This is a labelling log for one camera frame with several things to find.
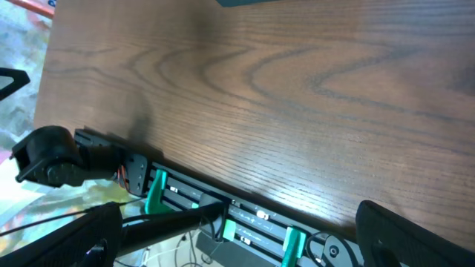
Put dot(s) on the green rail clamp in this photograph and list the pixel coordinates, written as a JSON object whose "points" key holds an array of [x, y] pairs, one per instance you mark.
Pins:
{"points": [[153, 203], [293, 246]]}

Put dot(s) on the dark green box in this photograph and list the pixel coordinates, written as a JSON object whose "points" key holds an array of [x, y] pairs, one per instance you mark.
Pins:
{"points": [[237, 3]]}

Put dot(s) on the green left rail clamp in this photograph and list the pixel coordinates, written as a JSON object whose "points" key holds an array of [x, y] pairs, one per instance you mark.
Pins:
{"points": [[153, 203]]}

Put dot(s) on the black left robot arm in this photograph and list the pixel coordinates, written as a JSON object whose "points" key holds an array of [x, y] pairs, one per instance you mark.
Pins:
{"points": [[50, 156]]}

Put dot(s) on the green right rail clamp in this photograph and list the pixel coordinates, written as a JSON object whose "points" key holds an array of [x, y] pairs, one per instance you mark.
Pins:
{"points": [[293, 246]]}

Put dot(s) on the black camera stand pole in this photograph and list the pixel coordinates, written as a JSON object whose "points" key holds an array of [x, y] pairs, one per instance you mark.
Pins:
{"points": [[148, 229]]}

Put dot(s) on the orange bar off table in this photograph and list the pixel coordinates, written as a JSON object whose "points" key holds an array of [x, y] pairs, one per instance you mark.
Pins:
{"points": [[44, 8]]}

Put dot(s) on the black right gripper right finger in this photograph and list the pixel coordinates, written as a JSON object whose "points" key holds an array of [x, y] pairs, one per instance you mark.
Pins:
{"points": [[388, 239]]}

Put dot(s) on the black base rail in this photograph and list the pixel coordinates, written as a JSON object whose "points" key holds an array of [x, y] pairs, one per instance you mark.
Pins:
{"points": [[245, 233]]}

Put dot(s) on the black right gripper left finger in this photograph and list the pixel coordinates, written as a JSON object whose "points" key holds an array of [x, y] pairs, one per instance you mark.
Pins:
{"points": [[91, 240]]}

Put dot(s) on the black triangular bracket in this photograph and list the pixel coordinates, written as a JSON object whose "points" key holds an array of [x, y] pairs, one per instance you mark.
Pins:
{"points": [[19, 78]]}

